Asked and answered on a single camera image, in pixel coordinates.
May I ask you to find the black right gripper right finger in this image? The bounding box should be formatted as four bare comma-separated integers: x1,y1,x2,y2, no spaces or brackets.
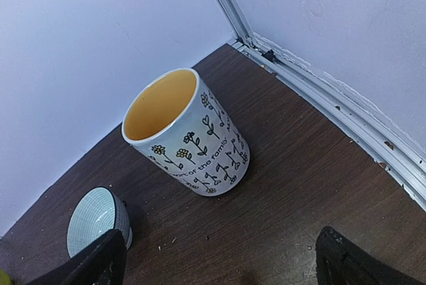
316,226,421,284

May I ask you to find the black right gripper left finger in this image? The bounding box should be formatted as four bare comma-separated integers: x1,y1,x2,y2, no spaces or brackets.
30,229,126,284

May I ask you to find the light blue ceramic bowl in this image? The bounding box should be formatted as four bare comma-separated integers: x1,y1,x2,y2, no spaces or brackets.
67,186,133,258

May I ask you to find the white floral mug yellow inside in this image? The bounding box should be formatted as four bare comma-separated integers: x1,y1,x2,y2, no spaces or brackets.
121,69,250,196

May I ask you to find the aluminium frame post right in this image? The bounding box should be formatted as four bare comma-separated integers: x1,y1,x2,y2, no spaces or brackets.
216,0,425,208

